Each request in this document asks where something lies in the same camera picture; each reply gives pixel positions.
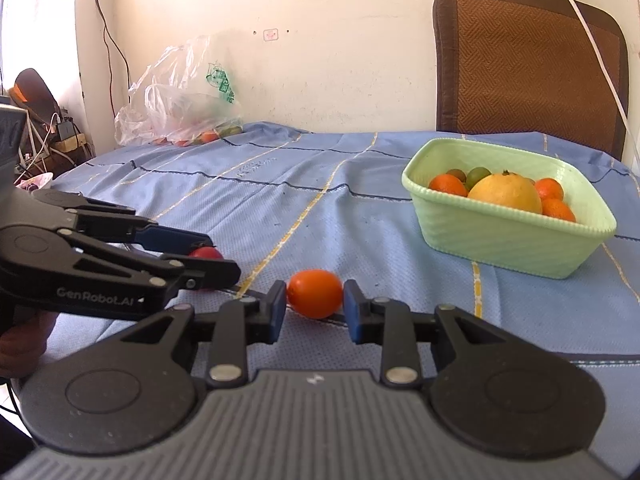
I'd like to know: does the red cherry tomato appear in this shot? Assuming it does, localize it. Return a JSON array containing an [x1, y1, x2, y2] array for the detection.
[[189, 246, 224, 260]]

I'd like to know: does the small orange tomato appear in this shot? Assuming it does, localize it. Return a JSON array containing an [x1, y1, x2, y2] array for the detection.
[[286, 269, 343, 320]]

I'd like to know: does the large yellow grapefruit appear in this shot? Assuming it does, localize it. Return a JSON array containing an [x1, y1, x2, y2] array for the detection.
[[468, 172, 542, 214]]

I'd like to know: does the green tomato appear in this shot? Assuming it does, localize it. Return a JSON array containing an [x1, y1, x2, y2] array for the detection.
[[465, 167, 491, 191]]

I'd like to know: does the person's left hand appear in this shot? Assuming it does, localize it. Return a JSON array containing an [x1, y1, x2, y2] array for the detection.
[[0, 312, 58, 379]]

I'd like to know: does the blue striped tablecloth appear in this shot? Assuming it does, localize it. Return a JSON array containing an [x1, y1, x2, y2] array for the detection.
[[29, 121, 640, 386]]

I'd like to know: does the clear plastic bag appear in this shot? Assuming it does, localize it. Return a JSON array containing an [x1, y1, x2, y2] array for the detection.
[[115, 36, 243, 146]]

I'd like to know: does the light green plastic basket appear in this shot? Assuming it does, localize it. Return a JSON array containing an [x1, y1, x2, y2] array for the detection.
[[401, 138, 617, 278]]

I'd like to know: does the large orange tangerine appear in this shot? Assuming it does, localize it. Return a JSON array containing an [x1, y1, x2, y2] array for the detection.
[[428, 174, 468, 197]]

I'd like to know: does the brown woven chair back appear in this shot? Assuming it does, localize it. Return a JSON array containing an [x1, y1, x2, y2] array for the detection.
[[433, 0, 629, 159]]

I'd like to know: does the white power cable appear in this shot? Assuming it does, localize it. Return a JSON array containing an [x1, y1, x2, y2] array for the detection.
[[541, 0, 640, 181]]

